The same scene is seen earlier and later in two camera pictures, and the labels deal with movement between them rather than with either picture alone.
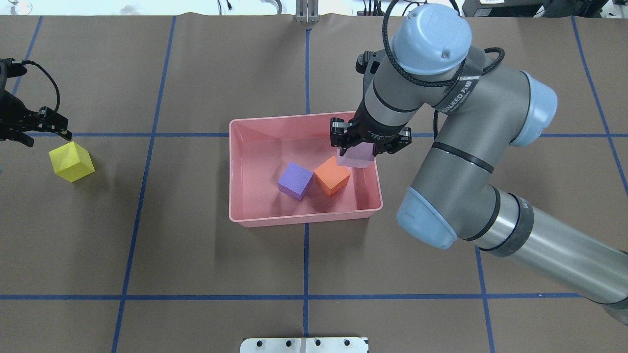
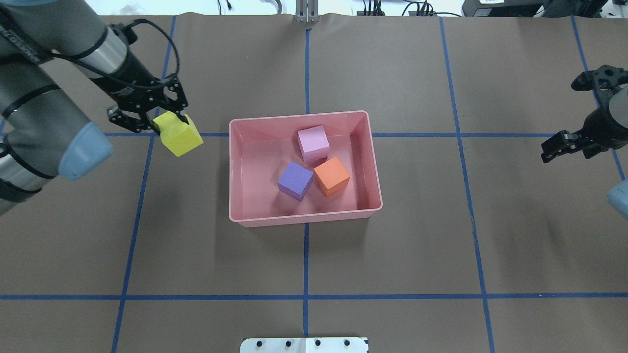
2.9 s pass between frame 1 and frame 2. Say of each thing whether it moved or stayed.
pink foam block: moved
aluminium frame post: stayed
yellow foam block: moved
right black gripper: moved
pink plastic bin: stayed
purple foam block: stayed
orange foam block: stayed
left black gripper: moved
